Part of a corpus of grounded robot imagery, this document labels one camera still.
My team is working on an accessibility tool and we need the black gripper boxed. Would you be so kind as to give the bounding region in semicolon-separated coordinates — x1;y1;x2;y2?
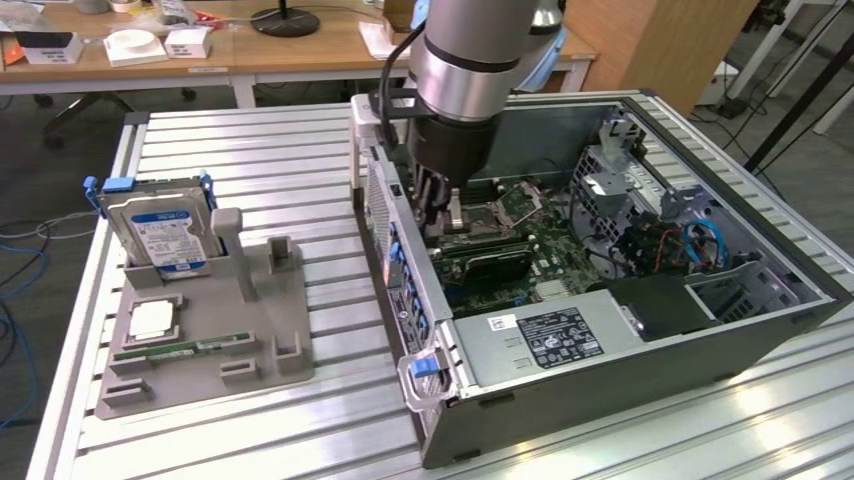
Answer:
405;115;500;185

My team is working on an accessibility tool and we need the black graphics card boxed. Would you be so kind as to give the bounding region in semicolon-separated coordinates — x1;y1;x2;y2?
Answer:
429;187;536;289

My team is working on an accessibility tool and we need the metal socket cover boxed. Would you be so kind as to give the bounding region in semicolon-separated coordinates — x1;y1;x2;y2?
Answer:
489;178;543;224

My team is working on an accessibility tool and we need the CPU socket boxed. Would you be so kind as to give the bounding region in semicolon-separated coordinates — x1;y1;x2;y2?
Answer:
463;202;519;242

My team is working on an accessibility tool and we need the stack of papers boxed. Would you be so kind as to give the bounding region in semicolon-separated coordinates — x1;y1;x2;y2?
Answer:
357;19;413;62

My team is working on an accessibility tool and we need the tall metal disk bay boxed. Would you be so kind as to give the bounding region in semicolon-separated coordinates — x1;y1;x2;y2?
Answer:
571;143;672;224

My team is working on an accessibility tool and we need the green motherboard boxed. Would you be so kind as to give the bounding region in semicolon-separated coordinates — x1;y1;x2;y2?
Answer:
397;167;609;315

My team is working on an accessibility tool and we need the brown cardboard box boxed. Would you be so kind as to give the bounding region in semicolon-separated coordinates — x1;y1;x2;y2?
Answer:
380;0;421;35

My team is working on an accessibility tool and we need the wooden desk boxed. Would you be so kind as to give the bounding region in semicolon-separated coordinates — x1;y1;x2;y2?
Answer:
0;0;600;97

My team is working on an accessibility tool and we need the silver chipset heatsink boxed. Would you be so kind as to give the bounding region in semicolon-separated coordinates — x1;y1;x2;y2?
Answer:
532;279;576;302

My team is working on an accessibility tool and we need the black lamp base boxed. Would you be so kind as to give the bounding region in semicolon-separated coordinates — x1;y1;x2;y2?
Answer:
249;0;321;39

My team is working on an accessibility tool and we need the wooden cabinet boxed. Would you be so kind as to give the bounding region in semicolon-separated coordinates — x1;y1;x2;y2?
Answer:
563;0;761;107

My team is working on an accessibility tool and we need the grey power supply unit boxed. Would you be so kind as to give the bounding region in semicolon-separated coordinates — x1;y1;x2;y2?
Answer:
444;289;649;390

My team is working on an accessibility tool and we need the black power strip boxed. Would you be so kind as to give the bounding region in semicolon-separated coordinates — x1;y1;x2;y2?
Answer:
716;97;755;120

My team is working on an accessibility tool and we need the small white labelled box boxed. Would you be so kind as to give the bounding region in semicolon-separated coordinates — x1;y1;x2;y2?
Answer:
162;27;213;60

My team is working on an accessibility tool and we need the blue case latch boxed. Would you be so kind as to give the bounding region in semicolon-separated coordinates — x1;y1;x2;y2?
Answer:
408;357;447;382

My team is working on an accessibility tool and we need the hard disk in blue caddy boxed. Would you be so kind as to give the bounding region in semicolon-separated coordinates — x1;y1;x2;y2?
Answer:
78;168;222;281

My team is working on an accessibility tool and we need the grey parts rack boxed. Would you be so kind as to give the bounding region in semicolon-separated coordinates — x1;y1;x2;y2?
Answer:
92;207;316;422

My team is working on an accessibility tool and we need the clear plastic bag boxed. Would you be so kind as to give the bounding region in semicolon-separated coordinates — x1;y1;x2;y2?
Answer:
152;0;222;29

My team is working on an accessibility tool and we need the white round-topped block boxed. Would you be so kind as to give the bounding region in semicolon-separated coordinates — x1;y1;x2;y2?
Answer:
102;28;169;69

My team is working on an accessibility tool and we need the black slanted pole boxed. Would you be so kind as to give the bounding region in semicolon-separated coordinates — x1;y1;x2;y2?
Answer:
741;39;854;174

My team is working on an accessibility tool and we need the low metal disk bay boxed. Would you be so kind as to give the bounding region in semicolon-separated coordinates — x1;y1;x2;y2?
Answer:
684;259;805;324

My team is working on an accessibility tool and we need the green RAM stick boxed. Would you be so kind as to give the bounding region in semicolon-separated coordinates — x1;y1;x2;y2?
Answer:
112;333;253;362

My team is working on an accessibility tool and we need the black open PC case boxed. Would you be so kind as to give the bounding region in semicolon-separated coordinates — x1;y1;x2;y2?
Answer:
348;96;854;471

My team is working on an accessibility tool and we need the black office chair base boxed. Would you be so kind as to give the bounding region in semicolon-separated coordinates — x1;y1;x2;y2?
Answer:
32;92;138;150

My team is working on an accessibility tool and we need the silver CPU chip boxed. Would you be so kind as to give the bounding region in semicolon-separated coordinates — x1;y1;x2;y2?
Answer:
128;301;182;342

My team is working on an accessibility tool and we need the white box with black top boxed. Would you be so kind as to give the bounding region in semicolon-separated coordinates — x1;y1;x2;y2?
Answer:
12;30;85;66

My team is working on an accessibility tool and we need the orange box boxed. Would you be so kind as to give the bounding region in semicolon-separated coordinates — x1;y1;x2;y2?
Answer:
0;34;25;72

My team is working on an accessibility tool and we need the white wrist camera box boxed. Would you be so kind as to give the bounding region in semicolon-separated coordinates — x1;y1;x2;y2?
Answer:
350;92;428;149

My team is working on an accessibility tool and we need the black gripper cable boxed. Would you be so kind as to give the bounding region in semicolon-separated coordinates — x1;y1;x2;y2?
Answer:
374;27;428;151

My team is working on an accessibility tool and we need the red wire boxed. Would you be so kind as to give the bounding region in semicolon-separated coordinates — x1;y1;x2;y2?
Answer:
655;223;676;269

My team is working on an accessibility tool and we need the blue data wire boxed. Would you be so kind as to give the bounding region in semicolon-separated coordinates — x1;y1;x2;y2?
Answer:
680;217;732;275

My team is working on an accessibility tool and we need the white table frame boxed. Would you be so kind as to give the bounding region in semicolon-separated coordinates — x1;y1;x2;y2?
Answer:
723;0;854;136

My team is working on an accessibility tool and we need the white floor cable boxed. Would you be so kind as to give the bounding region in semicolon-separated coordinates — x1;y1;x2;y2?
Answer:
0;209;101;241

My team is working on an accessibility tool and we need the blue floor cable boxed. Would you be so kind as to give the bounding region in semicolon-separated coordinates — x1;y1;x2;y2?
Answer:
0;244;52;431

